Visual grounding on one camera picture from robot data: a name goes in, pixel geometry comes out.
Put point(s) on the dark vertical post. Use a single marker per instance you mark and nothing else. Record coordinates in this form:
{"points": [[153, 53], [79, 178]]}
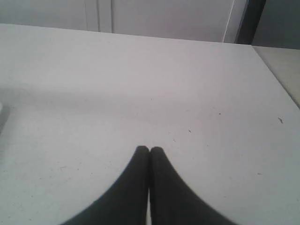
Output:
{"points": [[249, 22]]}

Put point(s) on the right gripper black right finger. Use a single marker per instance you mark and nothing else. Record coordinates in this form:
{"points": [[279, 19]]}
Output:
{"points": [[172, 202]]}

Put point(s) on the white cabinet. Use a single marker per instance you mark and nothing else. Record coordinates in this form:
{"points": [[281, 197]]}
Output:
{"points": [[205, 20]]}

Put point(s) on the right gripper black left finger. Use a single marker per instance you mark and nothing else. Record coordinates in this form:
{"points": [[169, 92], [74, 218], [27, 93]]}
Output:
{"points": [[126, 201]]}

